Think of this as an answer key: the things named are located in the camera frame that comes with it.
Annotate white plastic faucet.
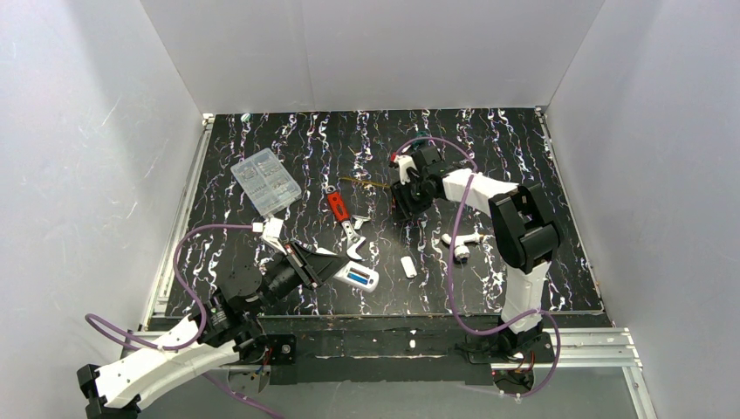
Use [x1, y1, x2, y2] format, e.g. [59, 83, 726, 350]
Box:
[441, 233, 483, 264]

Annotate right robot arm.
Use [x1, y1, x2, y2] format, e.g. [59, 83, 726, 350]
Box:
[390, 137, 564, 354]

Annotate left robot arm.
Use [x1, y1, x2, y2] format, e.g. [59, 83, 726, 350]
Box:
[77, 241, 373, 418]

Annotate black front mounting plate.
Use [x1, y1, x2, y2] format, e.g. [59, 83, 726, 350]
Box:
[227, 314, 554, 390]

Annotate red adjustable wrench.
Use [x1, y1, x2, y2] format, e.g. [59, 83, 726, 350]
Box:
[325, 185, 367, 262]

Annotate blue AAA battery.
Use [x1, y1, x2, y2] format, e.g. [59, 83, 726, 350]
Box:
[347, 271, 372, 285]

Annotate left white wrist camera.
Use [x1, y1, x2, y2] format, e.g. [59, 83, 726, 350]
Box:
[251, 216, 285, 254]

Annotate yellow tape measure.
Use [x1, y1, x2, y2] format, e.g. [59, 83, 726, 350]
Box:
[339, 176, 391, 189]

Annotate white battery cover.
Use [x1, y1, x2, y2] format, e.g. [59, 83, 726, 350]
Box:
[401, 256, 418, 279]

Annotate clear plastic screw box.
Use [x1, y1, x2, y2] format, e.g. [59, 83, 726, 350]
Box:
[230, 148, 302, 218]

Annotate white remote control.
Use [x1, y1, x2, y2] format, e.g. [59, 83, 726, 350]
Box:
[332, 261, 380, 292]

